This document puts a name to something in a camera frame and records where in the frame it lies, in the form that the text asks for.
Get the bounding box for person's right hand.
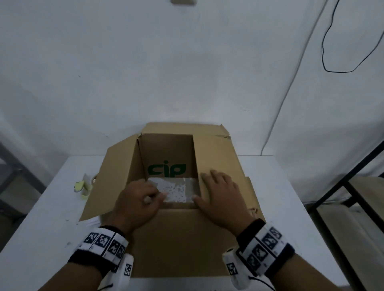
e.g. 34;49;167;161
192;169;257;237

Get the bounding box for person's left hand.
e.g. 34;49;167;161
109;179;168;237

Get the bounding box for brown cardboard box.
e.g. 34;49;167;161
78;122;266;279

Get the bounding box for yellow white tape dispenser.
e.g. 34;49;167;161
73;173;101;228

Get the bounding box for person's right forearm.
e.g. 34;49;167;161
267;259;348;291

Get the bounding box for person's left forearm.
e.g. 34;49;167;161
37;261;104;291

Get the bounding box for grey metal shelf rack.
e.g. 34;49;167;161
0;141;47;216

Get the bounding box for black metal shelf rack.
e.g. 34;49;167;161
306;139;384;291

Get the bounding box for beige shelf board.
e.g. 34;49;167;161
318;203;384;288
349;177;384;207

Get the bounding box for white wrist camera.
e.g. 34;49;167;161
222;247;251;290
99;253;134;291

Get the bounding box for black wall cable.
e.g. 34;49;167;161
322;0;384;74

